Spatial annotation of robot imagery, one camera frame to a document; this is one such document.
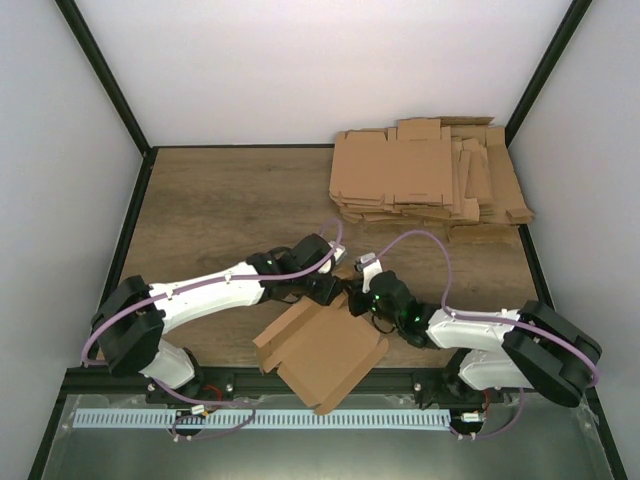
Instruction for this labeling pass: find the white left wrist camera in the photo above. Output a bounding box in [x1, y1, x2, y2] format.
[329, 241, 346, 264]

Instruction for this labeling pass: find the light blue slotted cable duct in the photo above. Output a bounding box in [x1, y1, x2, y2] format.
[72, 408, 451, 431]

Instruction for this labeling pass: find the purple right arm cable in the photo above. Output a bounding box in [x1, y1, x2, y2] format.
[374, 229, 600, 441]

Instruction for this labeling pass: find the stack of flat cardboard blanks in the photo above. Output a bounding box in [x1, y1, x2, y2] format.
[329, 116, 534, 243]

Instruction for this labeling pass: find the cardboard box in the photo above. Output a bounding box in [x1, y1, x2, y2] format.
[253, 293, 389, 416]

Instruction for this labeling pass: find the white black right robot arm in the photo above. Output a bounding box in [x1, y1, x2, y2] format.
[343, 271, 602, 408]

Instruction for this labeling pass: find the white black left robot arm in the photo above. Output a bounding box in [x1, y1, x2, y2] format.
[92, 234, 346, 404]

